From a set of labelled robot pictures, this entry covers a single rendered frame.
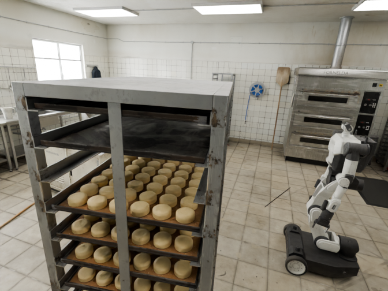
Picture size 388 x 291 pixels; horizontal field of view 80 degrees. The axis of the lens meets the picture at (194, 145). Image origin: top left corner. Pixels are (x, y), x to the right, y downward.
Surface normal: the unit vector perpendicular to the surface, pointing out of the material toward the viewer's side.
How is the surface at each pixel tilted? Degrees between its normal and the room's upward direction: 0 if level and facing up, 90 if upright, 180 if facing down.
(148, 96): 90
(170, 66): 90
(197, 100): 90
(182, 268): 0
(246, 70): 90
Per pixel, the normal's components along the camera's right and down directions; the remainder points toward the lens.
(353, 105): -0.32, 0.29
